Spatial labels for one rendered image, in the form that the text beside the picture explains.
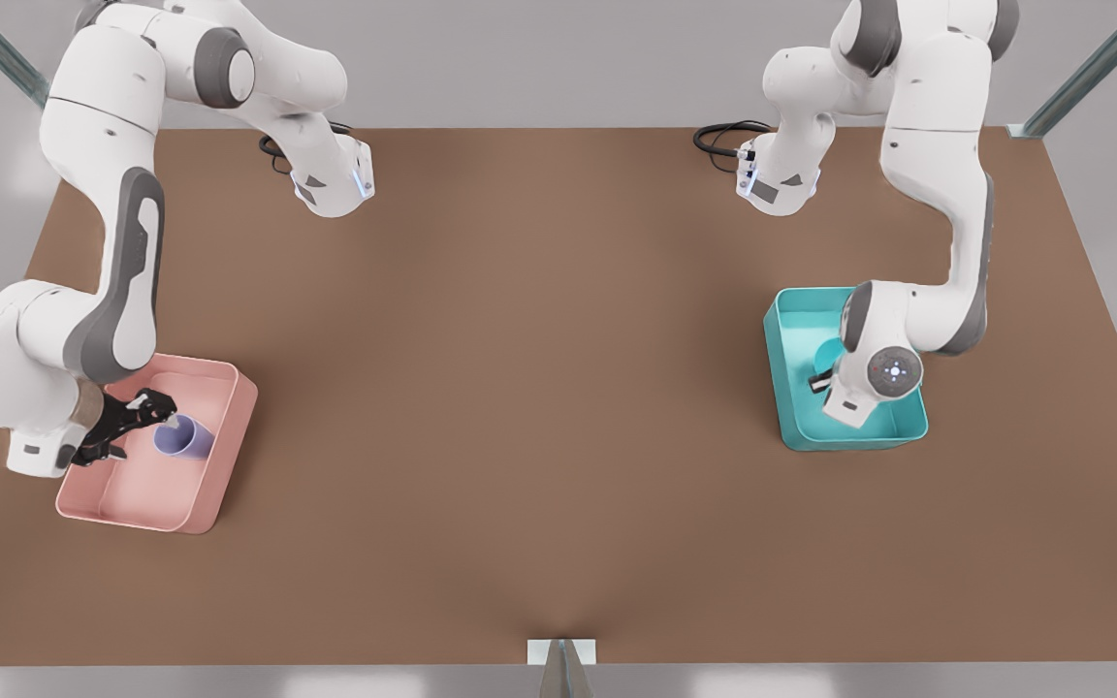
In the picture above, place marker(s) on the teal box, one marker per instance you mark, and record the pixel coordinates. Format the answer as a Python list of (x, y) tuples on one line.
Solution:
[(801, 388)]

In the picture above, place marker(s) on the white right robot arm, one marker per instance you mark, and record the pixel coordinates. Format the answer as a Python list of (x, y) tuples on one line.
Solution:
[(103, 242)]

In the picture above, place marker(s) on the pink box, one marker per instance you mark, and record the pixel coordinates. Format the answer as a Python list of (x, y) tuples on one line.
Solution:
[(180, 465)]

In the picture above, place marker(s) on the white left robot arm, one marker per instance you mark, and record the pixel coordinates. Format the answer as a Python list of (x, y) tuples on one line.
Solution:
[(937, 165)]

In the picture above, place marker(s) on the teal bowl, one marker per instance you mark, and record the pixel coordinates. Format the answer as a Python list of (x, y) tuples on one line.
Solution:
[(826, 356)]

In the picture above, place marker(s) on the lavender cup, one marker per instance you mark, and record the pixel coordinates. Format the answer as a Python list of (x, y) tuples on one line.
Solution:
[(184, 436)]

